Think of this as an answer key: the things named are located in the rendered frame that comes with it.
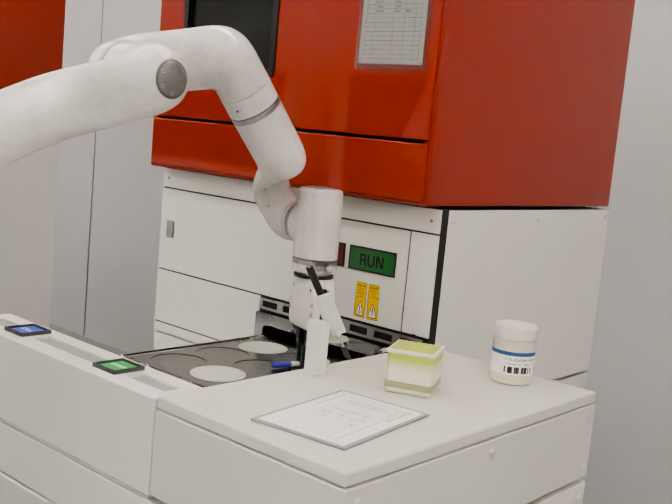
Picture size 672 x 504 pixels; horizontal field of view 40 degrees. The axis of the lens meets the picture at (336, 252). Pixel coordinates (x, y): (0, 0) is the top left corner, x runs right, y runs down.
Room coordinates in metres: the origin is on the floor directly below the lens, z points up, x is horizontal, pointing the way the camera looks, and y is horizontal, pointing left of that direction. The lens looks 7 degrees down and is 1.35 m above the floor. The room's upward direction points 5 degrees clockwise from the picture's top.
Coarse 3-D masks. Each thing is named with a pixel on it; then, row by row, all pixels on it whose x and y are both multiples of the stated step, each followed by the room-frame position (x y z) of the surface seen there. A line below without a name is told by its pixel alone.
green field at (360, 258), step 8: (352, 248) 1.83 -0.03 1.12; (360, 248) 1.81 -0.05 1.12; (352, 256) 1.83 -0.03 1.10; (360, 256) 1.81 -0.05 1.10; (368, 256) 1.80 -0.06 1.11; (376, 256) 1.79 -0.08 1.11; (384, 256) 1.77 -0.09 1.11; (392, 256) 1.76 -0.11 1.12; (352, 264) 1.82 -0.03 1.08; (360, 264) 1.81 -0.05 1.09; (368, 264) 1.80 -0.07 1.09; (376, 264) 1.78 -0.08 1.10; (384, 264) 1.77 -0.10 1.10; (392, 264) 1.76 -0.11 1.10; (384, 272) 1.77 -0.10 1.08; (392, 272) 1.76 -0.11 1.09
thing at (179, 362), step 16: (160, 352) 1.71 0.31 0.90; (176, 352) 1.72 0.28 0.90; (192, 352) 1.73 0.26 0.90; (208, 352) 1.75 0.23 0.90; (224, 352) 1.76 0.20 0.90; (240, 352) 1.77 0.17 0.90; (288, 352) 1.80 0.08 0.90; (160, 368) 1.60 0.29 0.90; (176, 368) 1.61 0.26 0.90; (192, 368) 1.62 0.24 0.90; (240, 368) 1.65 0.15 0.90; (256, 368) 1.66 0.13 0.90; (272, 368) 1.67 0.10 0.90; (288, 368) 1.68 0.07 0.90; (208, 384) 1.53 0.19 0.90
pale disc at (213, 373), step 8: (200, 368) 1.62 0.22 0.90; (208, 368) 1.63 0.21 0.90; (216, 368) 1.63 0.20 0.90; (224, 368) 1.64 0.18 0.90; (232, 368) 1.64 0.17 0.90; (200, 376) 1.57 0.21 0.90; (208, 376) 1.58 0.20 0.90; (216, 376) 1.58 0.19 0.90; (224, 376) 1.59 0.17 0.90; (232, 376) 1.59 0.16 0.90; (240, 376) 1.59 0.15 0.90
